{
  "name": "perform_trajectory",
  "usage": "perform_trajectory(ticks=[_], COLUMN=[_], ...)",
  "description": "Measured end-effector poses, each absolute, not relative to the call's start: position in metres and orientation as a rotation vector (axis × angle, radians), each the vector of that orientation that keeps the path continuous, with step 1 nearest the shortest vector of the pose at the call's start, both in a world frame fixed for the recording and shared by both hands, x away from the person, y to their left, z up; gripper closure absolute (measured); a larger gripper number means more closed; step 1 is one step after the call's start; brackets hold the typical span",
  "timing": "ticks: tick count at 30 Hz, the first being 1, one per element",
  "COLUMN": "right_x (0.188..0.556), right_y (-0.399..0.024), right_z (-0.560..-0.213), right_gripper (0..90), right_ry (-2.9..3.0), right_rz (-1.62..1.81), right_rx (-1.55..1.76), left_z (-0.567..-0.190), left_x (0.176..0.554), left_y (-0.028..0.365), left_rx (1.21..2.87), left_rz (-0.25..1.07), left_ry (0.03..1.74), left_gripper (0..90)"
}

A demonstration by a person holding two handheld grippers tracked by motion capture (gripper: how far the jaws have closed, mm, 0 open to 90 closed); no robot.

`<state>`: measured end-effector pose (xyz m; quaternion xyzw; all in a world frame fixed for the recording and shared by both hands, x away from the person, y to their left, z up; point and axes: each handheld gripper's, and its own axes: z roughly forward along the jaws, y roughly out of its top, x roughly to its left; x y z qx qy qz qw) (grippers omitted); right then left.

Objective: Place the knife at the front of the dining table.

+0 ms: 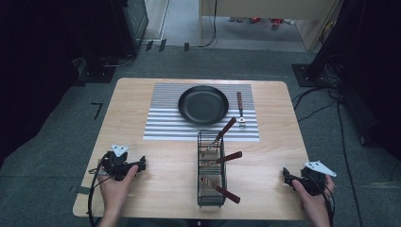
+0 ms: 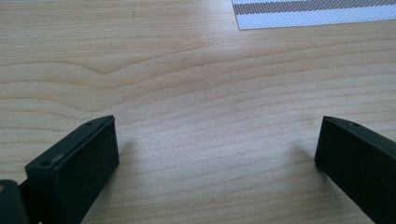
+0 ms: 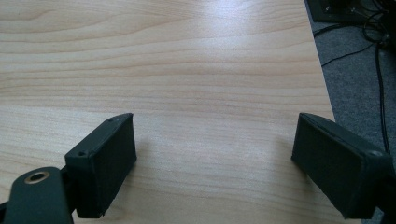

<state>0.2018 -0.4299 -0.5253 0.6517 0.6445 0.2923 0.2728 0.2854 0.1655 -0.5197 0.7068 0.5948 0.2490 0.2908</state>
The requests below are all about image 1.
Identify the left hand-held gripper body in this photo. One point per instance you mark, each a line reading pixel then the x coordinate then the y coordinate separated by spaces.
pixel 117 165

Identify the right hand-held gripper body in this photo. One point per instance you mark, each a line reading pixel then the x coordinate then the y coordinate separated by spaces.
pixel 313 181

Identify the person's right hand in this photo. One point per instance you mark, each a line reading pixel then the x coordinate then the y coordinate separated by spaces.
pixel 312 201

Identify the person's left hand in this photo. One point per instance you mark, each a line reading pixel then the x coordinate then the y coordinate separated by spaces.
pixel 114 192

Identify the grey striped placemat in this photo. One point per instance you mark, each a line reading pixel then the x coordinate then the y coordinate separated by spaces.
pixel 164 126

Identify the grey tape piece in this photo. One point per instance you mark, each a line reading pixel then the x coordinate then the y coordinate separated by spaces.
pixel 82 190

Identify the black round pan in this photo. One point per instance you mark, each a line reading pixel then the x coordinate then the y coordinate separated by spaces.
pixel 203 105

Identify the black equipment cabinet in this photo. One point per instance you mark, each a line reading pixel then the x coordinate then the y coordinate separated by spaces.
pixel 132 22

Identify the red shoes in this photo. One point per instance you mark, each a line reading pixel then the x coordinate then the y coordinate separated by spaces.
pixel 275 22

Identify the light wooden cabinet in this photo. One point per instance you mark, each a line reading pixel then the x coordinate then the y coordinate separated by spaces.
pixel 271 8

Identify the black stand base plate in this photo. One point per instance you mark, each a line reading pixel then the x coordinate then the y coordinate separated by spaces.
pixel 304 75
pixel 96 74

